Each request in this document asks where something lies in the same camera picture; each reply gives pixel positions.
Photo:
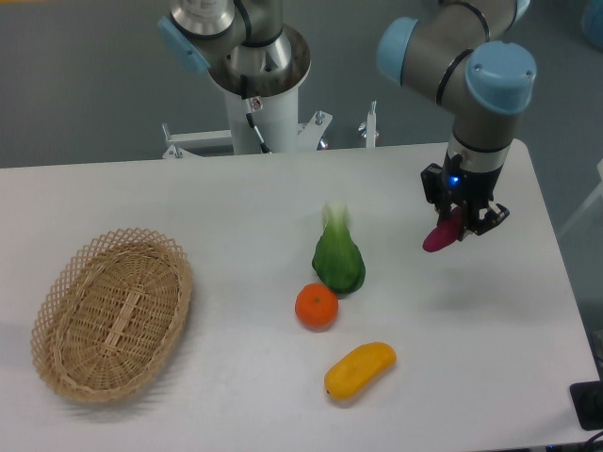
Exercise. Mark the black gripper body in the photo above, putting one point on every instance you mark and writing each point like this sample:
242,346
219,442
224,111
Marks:
465,176

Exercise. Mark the purple sweet potato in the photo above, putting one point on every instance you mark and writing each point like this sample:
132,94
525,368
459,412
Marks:
445,233

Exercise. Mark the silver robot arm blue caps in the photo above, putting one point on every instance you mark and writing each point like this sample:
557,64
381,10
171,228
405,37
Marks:
457,60

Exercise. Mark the green bok choy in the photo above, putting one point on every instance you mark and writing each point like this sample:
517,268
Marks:
337,260

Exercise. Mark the orange tangerine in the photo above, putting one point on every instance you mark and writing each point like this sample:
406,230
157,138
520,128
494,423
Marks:
316,306

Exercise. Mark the yellow mango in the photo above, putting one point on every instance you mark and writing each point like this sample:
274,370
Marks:
359,368

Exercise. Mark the black device at table edge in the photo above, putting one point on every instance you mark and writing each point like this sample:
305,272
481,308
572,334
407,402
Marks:
587,401

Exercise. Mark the woven wicker basket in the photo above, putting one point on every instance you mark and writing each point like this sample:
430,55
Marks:
113,316

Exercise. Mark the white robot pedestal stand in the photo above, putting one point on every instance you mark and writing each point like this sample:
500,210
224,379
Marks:
257,124

